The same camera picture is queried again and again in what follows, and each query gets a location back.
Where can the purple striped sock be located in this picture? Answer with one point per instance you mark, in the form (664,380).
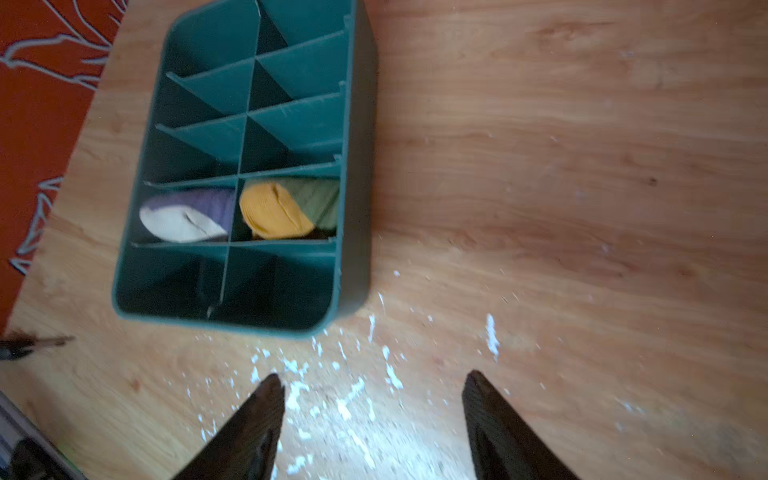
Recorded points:
(189,216)

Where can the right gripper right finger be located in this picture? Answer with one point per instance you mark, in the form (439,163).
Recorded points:
(502,444)

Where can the green compartment tray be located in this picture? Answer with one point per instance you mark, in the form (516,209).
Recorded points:
(251,90)

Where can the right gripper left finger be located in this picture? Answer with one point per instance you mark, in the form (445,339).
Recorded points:
(246,446)

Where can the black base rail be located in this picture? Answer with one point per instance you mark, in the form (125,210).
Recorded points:
(28,454)

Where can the green striped sock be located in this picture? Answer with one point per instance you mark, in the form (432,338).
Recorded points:
(290,207)

